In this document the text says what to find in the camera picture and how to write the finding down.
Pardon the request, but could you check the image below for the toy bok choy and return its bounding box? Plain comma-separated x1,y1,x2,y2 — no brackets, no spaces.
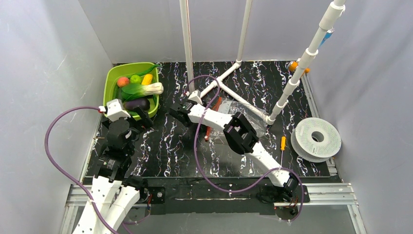
121,82,164,101

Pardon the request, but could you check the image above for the clear zip bag orange zipper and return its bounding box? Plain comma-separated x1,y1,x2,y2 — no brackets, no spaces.
204,97,266,144

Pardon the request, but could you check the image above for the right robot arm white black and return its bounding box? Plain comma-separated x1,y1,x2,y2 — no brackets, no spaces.
169,101,304,197

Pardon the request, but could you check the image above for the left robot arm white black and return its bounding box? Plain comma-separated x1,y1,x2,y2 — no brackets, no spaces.
73,106,155,234

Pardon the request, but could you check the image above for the toy purple eggplant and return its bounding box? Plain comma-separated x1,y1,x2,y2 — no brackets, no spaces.
124,97,150,112

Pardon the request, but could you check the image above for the toy yellow corn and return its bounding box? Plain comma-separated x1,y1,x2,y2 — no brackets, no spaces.
141,74,153,85

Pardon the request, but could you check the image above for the toy green lime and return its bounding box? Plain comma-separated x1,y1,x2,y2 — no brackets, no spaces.
130,75,143,84

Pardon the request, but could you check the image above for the toy peach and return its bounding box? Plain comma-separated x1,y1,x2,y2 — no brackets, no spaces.
116,77,130,88

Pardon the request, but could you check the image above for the toy green chili pepper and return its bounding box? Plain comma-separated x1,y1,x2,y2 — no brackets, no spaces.
126,64,160,78

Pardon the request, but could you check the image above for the green plastic basin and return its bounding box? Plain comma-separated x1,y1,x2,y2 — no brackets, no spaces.
103,62,160,120

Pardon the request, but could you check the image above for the black marble pattern mat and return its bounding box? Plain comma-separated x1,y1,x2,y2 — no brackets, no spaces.
84,60,331,178

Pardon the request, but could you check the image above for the orange clamp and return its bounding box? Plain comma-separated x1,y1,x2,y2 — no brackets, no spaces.
287,61,311,74

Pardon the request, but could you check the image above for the white filament spool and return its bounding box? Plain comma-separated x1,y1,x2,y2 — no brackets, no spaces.
290,117,342,163

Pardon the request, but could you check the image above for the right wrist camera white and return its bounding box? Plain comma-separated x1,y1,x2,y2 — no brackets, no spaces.
188,90,203,106

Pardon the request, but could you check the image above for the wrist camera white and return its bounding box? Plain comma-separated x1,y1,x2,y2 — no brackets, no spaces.
188,90,203,106
106,98,131,122

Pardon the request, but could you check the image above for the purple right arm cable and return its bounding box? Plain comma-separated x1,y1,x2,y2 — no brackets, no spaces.
185,75,304,223

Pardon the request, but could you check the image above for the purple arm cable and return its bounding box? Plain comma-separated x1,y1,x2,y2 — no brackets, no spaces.
44,106,152,234
185,75,304,223

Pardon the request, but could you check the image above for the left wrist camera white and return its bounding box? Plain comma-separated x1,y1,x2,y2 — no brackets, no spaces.
106,98,131,122

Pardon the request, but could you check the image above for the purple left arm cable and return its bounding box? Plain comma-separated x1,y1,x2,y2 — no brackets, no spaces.
44,106,152,234

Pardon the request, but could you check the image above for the yellow handle screwdriver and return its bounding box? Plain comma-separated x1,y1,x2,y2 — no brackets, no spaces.
280,136,286,166

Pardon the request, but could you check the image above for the aluminium rail frame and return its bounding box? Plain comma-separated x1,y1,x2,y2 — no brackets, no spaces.
59,72,368,234

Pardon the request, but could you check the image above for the white PVC pipe frame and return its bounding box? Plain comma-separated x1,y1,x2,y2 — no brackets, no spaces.
179,0,346,126

